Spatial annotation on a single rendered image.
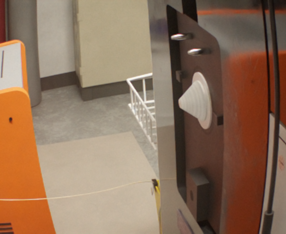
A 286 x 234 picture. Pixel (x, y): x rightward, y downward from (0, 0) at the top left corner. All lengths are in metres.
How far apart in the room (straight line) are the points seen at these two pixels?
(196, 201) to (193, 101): 0.12
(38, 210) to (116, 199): 0.41
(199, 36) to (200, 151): 0.15
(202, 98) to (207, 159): 0.08
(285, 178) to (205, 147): 0.26
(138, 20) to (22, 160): 2.86
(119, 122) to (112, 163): 1.98
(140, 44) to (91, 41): 0.32
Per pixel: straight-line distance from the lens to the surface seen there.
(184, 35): 0.67
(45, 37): 4.14
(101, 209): 1.42
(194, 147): 0.74
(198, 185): 0.69
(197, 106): 0.66
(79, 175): 1.57
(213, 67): 0.62
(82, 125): 3.60
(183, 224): 0.81
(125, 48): 3.86
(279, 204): 0.47
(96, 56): 3.84
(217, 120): 0.61
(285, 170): 0.44
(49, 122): 3.71
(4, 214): 1.09
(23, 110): 0.99
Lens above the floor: 1.46
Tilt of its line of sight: 24 degrees down
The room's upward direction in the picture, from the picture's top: 4 degrees counter-clockwise
